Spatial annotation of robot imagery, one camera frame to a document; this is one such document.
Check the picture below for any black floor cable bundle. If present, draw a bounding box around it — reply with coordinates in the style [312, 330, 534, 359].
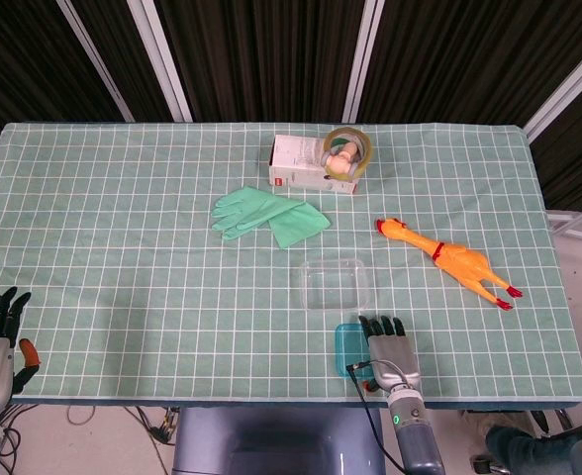
[0, 403, 30, 475]

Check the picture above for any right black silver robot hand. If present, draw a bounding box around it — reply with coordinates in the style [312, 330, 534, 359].
[358, 315, 424, 395]

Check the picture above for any dark blue under cloth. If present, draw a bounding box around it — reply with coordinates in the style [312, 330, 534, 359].
[11, 394, 582, 410]

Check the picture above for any black curtain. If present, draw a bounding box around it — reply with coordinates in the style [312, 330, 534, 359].
[0, 0, 582, 214]

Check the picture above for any green white checked tablecloth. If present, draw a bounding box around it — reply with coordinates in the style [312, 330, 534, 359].
[0, 122, 582, 401]

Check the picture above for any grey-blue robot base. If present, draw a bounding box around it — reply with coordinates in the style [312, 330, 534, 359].
[171, 405, 386, 475]

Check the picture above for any white frame post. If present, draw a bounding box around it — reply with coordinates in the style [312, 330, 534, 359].
[342, 0, 386, 124]
[126, 0, 194, 123]
[55, 0, 137, 124]
[522, 37, 582, 144]

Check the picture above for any blue transparent lid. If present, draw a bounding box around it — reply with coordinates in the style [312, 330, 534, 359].
[334, 322, 376, 382]

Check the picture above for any green rubber glove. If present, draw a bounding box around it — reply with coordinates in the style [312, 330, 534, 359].
[210, 185, 332, 250]

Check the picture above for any black floor power plug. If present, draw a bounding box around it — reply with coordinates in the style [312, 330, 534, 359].
[137, 406, 179, 445]

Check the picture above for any clear plastic container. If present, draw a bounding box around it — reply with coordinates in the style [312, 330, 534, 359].
[298, 257, 377, 312]

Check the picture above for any white red product box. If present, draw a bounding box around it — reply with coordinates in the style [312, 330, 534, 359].
[267, 134, 360, 197]

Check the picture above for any black hand cable with plug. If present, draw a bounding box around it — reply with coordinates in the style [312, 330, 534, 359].
[344, 359, 406, 475]

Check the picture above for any yellow rubber chicken toy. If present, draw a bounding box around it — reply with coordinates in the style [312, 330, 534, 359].
[374, 217, 525, 312]

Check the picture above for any person leg in jeans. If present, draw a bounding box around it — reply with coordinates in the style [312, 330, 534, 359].
[486, 425, 582, 475]

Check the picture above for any beige grey toy dumbbell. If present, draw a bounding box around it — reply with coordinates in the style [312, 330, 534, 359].
[320, 141, 364, 177]

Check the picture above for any yellowish clear tape roll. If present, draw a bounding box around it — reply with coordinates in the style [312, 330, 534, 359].
[322, 126, 374, 180]

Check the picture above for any white frame bar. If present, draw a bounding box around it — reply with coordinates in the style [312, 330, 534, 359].
[547, 197, 582, 234]

